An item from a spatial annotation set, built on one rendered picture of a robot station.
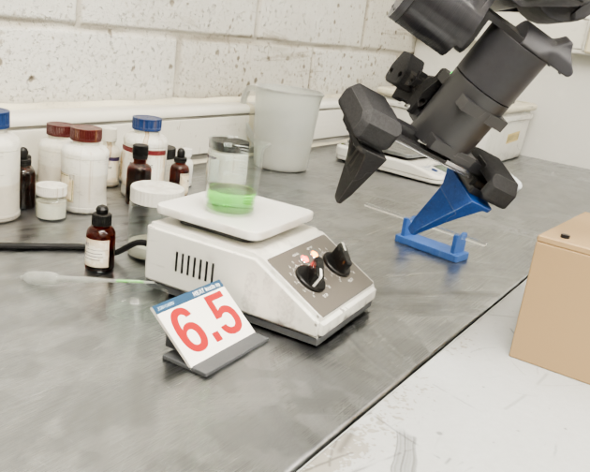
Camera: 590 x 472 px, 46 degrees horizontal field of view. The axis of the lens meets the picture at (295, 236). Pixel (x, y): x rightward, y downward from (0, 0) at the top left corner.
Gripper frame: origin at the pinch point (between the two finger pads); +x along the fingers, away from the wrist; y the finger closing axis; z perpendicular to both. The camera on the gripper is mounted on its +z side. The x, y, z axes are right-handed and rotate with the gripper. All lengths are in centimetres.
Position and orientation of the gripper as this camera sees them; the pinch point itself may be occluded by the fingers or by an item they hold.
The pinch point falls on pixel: (396, 190)
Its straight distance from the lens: 66.0
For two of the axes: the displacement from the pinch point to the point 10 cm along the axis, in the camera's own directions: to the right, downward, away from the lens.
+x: -5.4, 7.0, 4.7
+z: -1.9, -6.4, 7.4
